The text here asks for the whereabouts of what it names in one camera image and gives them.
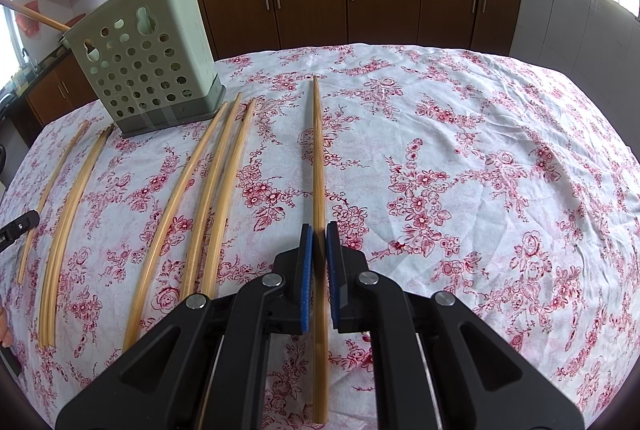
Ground hanging red bag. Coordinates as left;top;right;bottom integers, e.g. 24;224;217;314
15;0;43;38

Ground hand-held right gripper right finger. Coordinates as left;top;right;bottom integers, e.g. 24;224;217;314
325;221;586;430

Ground green perforated utensil holder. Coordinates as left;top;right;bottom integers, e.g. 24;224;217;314
62;0;227;139

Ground red floral white tablecloth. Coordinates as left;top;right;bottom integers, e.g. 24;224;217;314
0;42;640;430

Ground window above sink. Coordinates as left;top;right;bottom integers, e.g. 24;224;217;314
0;0;26;75

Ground pair of chopsticks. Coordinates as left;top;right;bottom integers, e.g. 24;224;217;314
39;127;110;350

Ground wooden chopstick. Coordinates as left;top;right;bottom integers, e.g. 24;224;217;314
201;98;257;298
46;127;114;350
16;120;91;285
123;106;223;352
311;76;330;426
0;0;71;33

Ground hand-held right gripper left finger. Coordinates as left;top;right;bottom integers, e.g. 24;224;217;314
55;224;315;430

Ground brown base cabinets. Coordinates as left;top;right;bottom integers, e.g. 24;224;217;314
22;0;523;131

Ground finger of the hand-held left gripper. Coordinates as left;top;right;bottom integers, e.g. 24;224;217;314
0;210;40;253

